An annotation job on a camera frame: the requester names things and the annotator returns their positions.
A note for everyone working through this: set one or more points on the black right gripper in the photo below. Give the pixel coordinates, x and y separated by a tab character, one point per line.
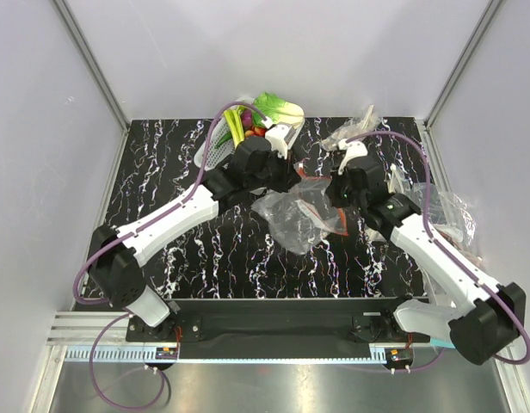
331	191

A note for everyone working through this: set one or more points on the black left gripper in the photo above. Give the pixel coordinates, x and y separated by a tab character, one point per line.
290	177

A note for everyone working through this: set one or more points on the green white toy leek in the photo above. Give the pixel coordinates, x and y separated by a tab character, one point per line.
235	124

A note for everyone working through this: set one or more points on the clear zip bag orange zipper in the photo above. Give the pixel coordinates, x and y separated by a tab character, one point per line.
303	217

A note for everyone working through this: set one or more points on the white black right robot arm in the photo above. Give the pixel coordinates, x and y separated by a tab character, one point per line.
485	316

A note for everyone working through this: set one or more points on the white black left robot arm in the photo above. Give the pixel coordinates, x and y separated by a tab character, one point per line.
117	256

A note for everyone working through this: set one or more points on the red cherry tomato bunch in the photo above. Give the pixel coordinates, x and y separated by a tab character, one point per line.
255	131

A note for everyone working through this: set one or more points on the green toy chili pepper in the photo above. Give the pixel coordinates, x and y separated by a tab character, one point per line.
225	138

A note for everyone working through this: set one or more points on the white perforated plastic basket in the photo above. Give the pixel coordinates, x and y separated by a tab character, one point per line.
208	156

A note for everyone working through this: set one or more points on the purple toy onion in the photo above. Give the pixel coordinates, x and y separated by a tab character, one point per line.
247	119

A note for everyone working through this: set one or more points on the green white napa cabbage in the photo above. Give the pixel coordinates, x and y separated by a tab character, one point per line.
279	110

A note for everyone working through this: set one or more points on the crumpled clear plastic bags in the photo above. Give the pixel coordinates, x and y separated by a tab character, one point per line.
452	219

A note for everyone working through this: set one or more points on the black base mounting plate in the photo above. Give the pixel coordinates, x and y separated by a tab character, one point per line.
273	330

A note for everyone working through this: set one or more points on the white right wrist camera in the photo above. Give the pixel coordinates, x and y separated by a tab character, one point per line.
350	150

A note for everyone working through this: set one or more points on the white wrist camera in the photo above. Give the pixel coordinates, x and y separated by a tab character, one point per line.
350	150
281	138

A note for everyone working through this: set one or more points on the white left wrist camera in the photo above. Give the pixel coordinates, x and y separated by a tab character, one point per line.
281	138

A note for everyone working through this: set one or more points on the perforated cable duct rail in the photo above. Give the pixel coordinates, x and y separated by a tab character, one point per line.
128	354

